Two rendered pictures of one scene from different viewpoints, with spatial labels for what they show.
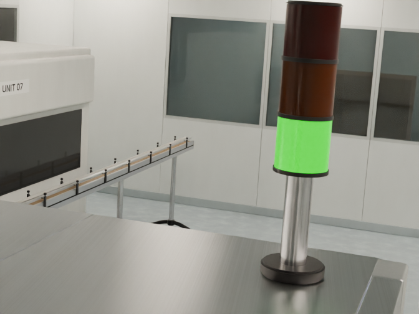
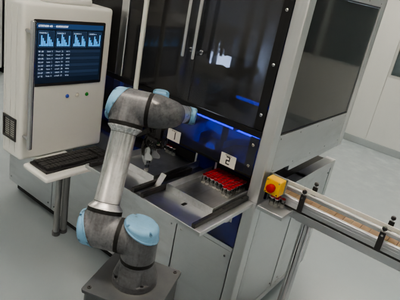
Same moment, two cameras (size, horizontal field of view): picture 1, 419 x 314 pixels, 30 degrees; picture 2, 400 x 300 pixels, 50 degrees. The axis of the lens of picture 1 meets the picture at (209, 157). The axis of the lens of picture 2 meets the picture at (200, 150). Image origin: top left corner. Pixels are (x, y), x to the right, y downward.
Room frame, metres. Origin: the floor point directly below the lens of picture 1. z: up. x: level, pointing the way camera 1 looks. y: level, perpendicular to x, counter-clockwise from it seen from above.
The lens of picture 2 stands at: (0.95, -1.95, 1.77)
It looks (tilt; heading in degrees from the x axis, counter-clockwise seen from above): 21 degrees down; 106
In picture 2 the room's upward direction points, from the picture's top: 11 degrees clockwise
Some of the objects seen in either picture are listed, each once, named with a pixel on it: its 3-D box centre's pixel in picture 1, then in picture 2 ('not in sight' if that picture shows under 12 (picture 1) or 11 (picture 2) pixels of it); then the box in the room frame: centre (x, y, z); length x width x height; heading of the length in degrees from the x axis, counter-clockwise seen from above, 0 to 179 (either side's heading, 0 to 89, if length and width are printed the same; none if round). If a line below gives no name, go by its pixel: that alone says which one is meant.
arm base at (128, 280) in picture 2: not in sight; (136, 267); (0.49, -0.86, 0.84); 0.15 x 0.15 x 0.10
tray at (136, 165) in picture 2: not in sight; (158, 161); (0.22, -0.13, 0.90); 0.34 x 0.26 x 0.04; 72
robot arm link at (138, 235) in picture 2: not in sight; (138, 238); (0.49, -0.86, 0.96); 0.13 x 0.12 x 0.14; 12
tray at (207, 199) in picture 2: not in sight; (211, 188); (0.54, -0.23, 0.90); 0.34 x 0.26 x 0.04; 72
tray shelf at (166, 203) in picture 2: not in sight; (173, 183); (0.36, -0.25, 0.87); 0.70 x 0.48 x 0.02; 162
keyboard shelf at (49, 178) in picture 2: not in sight; (69, 161); (-0.22, -0.23, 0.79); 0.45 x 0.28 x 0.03; 72
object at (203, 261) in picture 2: not in sight; (155, 175); (-0.07, 0.59, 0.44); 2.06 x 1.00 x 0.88; 162
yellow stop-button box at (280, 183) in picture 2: not in sight; (275, 185); (0.82, -0.20, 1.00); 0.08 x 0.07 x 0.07; 72
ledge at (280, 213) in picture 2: not in sight; (276, 208); (0.85, -0.16, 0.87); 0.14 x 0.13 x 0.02; 72
